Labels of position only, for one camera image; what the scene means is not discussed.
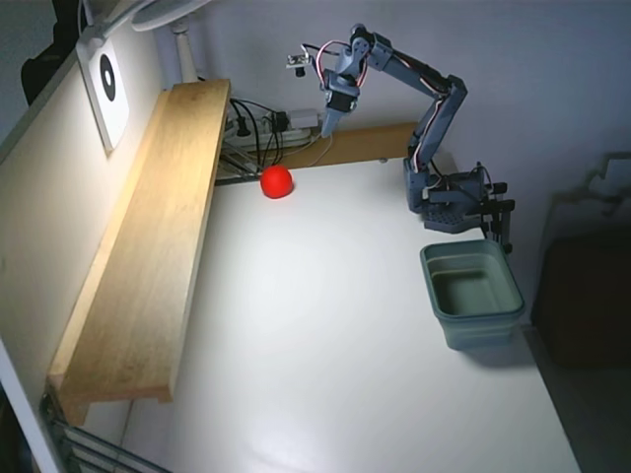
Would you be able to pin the red ball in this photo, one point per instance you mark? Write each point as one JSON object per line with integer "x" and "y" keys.
{"x": 277, "y": 181}

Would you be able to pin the small wrist camera board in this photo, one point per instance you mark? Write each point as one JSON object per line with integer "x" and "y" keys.
{"x": 298, "y": 61}

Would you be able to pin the black table clamp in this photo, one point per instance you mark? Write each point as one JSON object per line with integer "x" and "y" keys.
{"x": 504, "y": 222}
{"x": 497, "y": 189}

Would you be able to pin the white desk lamp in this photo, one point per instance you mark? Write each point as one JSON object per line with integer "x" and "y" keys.
{"x": 185, "y": 49}

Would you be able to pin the white power strip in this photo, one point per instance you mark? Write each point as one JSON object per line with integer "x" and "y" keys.
{"x": 296, "y": 134}

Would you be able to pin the dark box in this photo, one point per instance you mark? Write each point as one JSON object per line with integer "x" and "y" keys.
{"x": 586, "y": 300}

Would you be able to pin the blue-grey robot arm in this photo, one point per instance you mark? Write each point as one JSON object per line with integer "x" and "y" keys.
{"x": 446, "y": 113}

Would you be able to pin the black bag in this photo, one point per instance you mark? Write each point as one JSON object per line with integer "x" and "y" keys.
{"x": 47, "y": 59}

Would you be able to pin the black power plug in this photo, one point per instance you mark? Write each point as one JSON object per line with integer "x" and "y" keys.
{"x": 281, "y": 121}

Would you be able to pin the white wall fixture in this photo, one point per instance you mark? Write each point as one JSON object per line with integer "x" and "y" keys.
{"x": 609, "y": 180}

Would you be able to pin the wooden back board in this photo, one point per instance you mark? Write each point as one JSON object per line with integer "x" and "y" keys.
{"x": 365, "y": 144}

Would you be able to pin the long wooden shelf plank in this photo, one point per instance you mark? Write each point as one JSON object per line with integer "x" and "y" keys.
{"x": 148, "y": 256}

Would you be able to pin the grey plastic container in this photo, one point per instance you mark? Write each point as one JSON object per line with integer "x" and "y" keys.
{"x": 473, "y": 315}

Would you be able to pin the black metal shelf bracket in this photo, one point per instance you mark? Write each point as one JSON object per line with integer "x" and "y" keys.
{"x": 236, "y": 170}

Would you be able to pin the blue-grey gripper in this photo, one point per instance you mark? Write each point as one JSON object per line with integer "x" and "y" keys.
{"x": 338, "y": 104}

